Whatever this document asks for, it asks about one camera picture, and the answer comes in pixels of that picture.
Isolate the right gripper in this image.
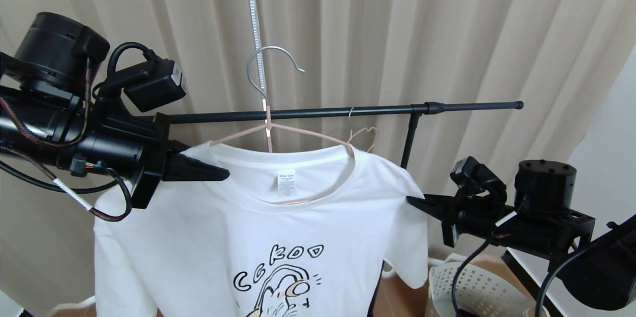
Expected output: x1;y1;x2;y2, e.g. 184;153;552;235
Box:
441;209;500;249

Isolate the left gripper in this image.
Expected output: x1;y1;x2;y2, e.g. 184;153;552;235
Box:
74;112;173;210

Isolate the white printed T-shirt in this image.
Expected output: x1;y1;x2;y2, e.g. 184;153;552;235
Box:
93;141;429;317

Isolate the pink clothes hanger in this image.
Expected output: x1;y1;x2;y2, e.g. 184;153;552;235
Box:
209;46;355;206
347;106;380;154

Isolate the white laundry basket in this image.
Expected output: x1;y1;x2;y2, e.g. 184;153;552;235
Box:
428;261;547;317

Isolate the black clothes rack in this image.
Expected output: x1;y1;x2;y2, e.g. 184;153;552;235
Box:
166;101;524;317

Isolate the beige curtain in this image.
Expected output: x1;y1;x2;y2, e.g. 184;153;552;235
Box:
0;0;636;315

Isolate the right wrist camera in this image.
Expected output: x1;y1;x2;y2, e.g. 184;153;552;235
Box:
450;156;509;211

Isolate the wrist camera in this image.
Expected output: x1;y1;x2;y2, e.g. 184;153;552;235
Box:
450;156;509;211
93;58;187;119

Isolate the black cable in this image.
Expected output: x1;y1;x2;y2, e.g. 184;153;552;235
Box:
451;238;609;317
0;160;122;195
106;41;164;90

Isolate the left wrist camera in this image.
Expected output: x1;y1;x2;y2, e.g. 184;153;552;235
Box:
93;58;187;119

